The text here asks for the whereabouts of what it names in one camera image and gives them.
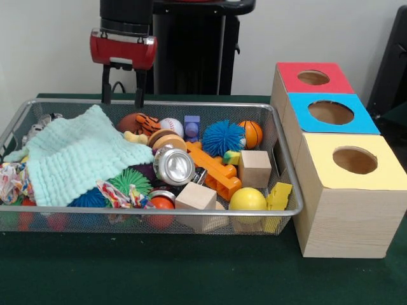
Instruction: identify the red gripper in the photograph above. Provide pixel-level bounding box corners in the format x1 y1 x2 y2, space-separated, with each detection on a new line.
88 27 158 109

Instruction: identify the silver mesh bin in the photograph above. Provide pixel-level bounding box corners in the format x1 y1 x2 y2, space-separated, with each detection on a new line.
0 98 303 236

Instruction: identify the wooden box with three holes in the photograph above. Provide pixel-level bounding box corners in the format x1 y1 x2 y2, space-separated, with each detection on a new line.
270 62 407 259

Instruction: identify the toy burger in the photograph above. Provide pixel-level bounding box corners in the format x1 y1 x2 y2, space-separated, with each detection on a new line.
148 128 188 153

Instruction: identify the mint green knitted cloth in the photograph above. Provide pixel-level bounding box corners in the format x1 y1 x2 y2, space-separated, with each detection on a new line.
3 104 155 207

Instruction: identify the green spiky ball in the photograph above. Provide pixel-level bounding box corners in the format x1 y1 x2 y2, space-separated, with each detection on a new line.
107 168 153 195

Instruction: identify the blue spiky ball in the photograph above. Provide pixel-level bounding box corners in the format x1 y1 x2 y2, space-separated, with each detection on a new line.
202 119 247 157

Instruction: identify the orange plastic toy block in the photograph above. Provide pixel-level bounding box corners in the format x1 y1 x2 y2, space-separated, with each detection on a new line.
186 141 243 201

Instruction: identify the wooden cube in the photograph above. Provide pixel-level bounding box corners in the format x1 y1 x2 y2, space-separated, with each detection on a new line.
174 181 217 233
238 150 273 189

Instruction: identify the orange toy basketball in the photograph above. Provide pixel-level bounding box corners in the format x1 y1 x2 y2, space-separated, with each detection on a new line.
238 120 264 149

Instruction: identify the yellow ball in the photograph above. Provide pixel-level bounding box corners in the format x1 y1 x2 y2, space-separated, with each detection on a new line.
228 187 268 226

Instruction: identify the yellow cheese wedge toy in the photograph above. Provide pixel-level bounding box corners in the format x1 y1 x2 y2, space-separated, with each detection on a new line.
265 181 293 233

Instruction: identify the dark green table cloth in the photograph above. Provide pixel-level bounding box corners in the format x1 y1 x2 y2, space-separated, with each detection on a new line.
0 92 407 305
371 100 407 150

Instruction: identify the black chair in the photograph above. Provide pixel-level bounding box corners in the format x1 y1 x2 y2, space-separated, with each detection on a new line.
365 4 407 120

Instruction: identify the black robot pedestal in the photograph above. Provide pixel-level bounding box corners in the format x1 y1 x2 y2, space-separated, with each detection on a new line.
146 0 257 95

